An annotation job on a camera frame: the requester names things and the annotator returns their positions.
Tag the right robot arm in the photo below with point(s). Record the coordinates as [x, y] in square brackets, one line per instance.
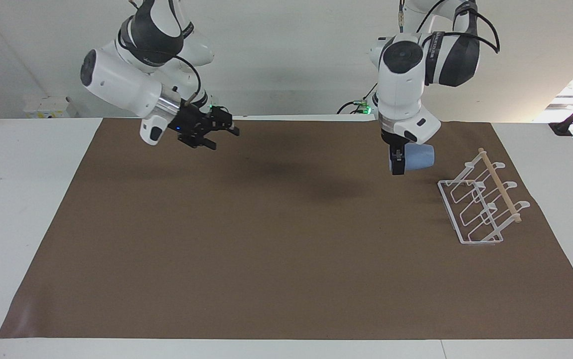
[122, 82]

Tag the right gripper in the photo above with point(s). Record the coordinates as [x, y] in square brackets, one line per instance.
[189, 122]

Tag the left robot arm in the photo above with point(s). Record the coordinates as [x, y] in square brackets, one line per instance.
[406, 85]

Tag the white box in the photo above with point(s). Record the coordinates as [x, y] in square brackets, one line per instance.
[47, 107]

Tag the light blue cup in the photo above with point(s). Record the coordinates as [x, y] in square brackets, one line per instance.
[420, 157]

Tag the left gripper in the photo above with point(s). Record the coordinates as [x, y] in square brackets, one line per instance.
[390, 137]

